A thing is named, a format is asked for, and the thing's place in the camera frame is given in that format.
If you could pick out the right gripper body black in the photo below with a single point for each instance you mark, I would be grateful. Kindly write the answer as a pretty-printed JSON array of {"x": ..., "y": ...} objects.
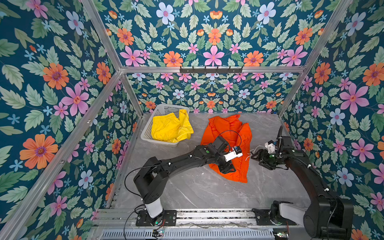
[{"x": 269, "y": 159}]

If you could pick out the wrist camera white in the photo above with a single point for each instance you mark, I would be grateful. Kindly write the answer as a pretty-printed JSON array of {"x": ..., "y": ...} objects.
[
  {"x": 271, "y": 147},
  {"x": 234, "y": 152}
]

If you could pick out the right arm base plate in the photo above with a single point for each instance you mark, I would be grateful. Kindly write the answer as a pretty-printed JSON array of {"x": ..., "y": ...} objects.
[{"x": 268, "y": 217}]

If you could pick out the orange shorts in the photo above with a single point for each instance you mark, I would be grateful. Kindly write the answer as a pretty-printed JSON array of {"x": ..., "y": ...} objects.
[{"x": 236, "y": 133}]

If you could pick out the aluminium mounting rail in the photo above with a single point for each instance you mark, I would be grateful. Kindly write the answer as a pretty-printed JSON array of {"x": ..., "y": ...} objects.
[{"x": 185, "y": 217}]

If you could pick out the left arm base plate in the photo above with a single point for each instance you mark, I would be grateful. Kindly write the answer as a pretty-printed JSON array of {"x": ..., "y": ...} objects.
[{"x": 164, "y": 219}]

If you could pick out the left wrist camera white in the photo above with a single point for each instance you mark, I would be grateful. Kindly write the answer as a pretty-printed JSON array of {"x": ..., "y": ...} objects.
[{"x": 234, "y": 152}]

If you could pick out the white slotted cable duct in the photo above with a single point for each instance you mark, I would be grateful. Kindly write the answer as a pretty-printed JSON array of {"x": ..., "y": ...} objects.
[{"x": 188, "y": 234}]

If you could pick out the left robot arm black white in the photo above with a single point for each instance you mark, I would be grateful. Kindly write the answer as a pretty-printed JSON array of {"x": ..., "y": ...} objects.
[{"x": 152, "y": 178}]

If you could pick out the yellow shorts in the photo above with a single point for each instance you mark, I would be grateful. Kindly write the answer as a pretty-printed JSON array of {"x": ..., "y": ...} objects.
[{"x": 170, "y": 129}]

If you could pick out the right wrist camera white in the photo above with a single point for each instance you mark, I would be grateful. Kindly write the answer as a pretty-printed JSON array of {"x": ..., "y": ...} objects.
[{"x": 271, "y": 147}]

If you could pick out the black hook rail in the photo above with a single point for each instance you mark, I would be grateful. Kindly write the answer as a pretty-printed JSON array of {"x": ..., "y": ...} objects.
[{"x": 211, "y": 70}]

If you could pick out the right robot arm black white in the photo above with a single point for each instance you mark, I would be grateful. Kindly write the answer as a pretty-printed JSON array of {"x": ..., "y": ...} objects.
[{"x": 328, "y": 216}]

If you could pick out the white plastic laundry basket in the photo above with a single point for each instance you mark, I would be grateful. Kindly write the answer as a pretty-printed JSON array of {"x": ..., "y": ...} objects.
[{"x": 161, "y": 110}]

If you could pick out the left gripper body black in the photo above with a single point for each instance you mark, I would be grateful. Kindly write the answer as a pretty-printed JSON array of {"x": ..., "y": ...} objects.
[{"x": 226, "y": 166}]

